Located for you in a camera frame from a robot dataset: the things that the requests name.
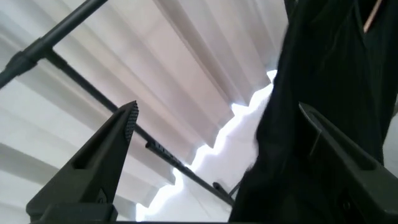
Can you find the white curtain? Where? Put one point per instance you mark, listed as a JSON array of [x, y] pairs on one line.
[[186, 62]]

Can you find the black garment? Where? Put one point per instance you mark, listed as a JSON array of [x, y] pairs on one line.
[[326, 62]]

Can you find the black clothes rack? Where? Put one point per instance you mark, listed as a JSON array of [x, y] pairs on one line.
[[23, 62]]

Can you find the pink clothes hanger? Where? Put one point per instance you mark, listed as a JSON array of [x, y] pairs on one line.
[[371, 17]]

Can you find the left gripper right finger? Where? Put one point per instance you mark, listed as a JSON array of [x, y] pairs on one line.
[[367, 193]]

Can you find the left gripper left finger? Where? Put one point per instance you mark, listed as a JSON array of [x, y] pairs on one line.
[[93, 174]]

